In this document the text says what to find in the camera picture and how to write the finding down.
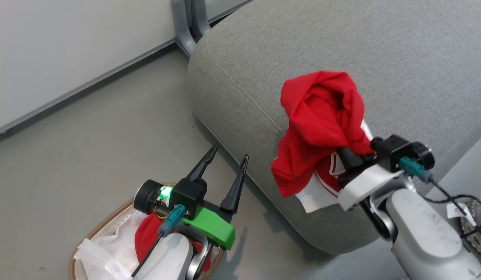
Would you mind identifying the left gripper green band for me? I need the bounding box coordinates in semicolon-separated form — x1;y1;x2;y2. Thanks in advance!
181;143;249;251

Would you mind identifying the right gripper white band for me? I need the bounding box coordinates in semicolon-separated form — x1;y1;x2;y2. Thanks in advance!
337;147;405;212

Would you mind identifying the red and white garment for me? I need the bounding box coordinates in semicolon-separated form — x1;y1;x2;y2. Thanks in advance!
270;70;376;214

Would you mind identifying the red clothing piece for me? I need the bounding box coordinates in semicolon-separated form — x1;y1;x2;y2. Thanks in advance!
134;213;212;273

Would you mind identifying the grey fabric sofa seat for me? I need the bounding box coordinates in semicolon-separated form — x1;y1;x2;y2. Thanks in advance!
187;0;481;256

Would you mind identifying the brown wicker laundry basket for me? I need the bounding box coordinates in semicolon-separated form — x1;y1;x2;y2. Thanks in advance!
68;182;225;280

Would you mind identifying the white basket liner cloth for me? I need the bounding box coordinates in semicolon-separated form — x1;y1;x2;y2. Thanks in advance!
74;210;221;280

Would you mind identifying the white paper tag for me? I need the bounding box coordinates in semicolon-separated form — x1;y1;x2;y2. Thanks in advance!
446;202;477;228

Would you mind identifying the beige woven round object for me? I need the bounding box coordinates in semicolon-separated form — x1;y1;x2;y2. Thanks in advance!
460;198;481;260

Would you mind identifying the grey metal furniture leg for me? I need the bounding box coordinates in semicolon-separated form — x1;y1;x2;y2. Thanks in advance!
171;0;212;58

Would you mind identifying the right arm teal plug cable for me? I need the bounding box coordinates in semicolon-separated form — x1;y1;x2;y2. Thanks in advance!
399;156;481;238

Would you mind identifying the arm teal plug cable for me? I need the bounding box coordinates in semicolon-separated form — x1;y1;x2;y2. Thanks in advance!
131;204;186;278
399;156;481;238

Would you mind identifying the left arm teal plug cable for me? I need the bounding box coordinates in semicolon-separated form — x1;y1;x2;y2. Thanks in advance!
131;204;186;278

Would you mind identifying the grey wall skirting strip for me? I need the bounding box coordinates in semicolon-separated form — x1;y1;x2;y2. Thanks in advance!
0;0;253;140

